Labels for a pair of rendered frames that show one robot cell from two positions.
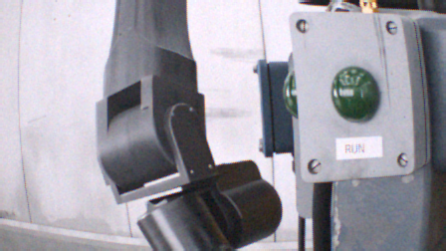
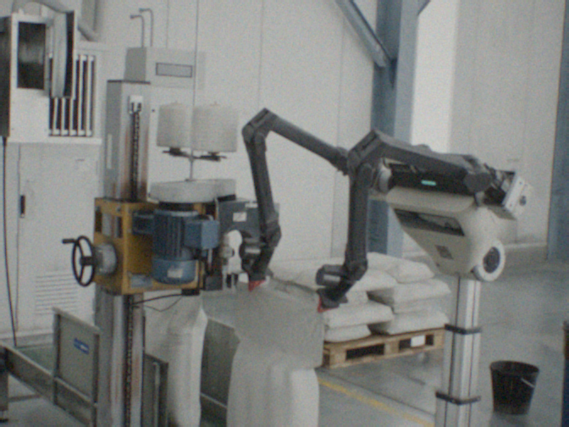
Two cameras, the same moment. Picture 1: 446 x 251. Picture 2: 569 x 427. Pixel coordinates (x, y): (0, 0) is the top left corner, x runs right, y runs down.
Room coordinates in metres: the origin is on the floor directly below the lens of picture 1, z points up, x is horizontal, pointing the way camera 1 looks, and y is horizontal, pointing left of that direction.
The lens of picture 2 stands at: (3.64, 1.38, 1.65)
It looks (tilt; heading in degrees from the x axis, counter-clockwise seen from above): 6 degrees down; 205
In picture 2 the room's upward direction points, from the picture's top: 3 degrees clockwise
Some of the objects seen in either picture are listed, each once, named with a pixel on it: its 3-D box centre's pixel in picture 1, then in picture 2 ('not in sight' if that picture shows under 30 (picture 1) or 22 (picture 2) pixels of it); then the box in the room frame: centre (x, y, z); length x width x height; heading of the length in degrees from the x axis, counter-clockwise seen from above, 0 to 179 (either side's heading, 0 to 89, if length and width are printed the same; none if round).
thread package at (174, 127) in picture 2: not in sight; (175, 125); (0.86, -0.35, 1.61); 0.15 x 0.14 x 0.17; 62
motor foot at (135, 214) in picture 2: not in sight; (153, 224); (1.11, -0.27, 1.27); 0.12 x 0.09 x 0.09; 152
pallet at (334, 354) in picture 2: not in sight; (351, 335); (-2.45, -0.80, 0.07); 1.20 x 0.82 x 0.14; 154
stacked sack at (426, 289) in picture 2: not in sight; (402, 288); (-2.64, -0.48, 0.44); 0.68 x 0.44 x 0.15; 152
